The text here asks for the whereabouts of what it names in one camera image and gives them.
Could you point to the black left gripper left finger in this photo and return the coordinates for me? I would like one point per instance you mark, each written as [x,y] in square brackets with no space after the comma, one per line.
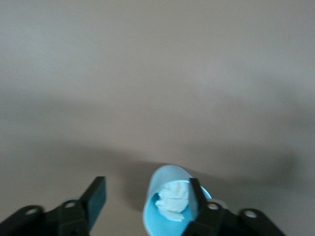
[73,218]

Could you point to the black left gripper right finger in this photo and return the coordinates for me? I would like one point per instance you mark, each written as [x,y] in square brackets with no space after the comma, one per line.
[216,221]

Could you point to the blue plastic cup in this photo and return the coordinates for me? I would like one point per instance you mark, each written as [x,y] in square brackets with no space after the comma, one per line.
[160,177]

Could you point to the white crumpled tissue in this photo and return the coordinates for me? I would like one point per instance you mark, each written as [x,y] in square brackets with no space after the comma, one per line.
[172,199]

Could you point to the brown table cloth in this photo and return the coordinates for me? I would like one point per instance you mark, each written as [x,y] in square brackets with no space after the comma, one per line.
[157,73]

